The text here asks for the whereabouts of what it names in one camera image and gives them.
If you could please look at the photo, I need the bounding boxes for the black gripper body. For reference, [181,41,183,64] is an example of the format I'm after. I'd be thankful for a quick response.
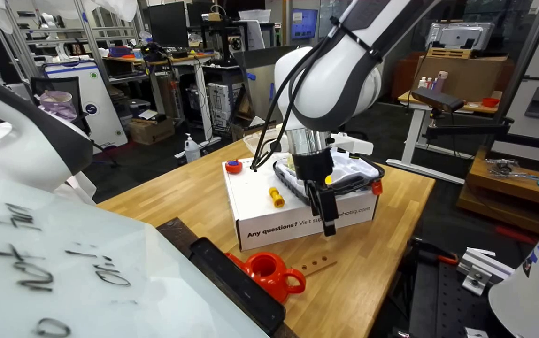
[294,148,337,186]

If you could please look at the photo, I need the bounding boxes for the grey toy tool case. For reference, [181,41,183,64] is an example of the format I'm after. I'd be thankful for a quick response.
[271,148,388,199]

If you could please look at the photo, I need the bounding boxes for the clear plastic case cover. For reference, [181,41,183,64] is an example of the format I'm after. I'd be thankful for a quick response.
[243,124,296,158]

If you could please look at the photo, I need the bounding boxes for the white cardboard box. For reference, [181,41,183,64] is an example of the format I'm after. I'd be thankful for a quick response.
[221,150,380,251]

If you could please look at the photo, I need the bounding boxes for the small cardboard box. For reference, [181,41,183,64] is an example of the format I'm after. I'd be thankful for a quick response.
[127,116,177,146]

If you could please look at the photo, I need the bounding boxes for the large brown cardboard box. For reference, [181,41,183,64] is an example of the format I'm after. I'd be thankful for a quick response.
[416,54,515,105]

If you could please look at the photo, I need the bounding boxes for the white curved machine cover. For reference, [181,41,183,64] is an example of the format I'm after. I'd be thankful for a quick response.
[0,64,99,203]

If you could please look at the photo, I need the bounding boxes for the yellow toy bolt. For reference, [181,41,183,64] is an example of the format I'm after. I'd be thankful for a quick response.
[268,184,288,210]

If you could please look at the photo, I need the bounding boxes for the grey panel with blue tape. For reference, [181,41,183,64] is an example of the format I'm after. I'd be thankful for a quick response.
[243,62,284,124]

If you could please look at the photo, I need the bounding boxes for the white standing desk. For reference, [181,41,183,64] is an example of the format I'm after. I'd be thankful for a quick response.
[386,90,506,186]

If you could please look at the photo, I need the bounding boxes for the black and red tool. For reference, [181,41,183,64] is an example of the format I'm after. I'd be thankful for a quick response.
[408,235,463,268]

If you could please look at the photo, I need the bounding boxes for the black bar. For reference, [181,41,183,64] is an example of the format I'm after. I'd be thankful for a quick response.
[157,216,299,338]

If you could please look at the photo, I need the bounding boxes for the hand sanitizer bottle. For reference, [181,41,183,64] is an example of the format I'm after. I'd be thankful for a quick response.
[183,131,204,165]

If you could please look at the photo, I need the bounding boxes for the desk with white leg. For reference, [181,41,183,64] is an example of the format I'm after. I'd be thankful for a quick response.
[102,52,224,148]

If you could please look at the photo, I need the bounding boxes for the blue screen monitor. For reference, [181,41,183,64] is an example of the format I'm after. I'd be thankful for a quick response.
[290,7,320,43]

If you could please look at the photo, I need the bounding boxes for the black flat device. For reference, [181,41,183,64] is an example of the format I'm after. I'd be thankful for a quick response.
[410,86,469,116]

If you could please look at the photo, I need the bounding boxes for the black perforated breadboard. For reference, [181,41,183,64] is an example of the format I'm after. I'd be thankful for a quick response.
[408,261,515,338]

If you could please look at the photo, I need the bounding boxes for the silver metal brackets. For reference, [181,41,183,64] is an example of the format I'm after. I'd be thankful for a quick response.
[455,246,517,297]

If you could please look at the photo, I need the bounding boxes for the low wooden shelf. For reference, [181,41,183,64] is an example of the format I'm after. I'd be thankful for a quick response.
[457,146,539,236]

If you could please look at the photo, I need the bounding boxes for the white printer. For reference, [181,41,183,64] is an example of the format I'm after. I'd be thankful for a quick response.
[427,19,499,52]

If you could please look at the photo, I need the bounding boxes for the black computer monitor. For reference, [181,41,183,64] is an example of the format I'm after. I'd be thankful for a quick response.
[145,2,191,51]

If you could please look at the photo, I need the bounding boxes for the white machine with blue trim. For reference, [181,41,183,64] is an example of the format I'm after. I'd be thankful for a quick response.
[42,58,130,150]

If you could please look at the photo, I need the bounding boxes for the white dome shaped housing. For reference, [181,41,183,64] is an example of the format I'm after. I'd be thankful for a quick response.
[487,195,539,338]

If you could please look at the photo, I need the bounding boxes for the purple plastic bag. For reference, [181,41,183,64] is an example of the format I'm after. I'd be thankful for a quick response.
[38,88,80,124]

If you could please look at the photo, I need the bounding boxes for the white board with writing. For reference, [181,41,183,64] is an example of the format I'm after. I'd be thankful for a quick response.
[0,165,271,338]

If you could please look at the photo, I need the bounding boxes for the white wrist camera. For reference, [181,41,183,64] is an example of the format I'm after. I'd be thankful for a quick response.
[331,131,376,158]

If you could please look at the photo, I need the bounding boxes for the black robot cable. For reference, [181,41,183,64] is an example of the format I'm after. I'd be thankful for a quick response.
[249,15,371,175]

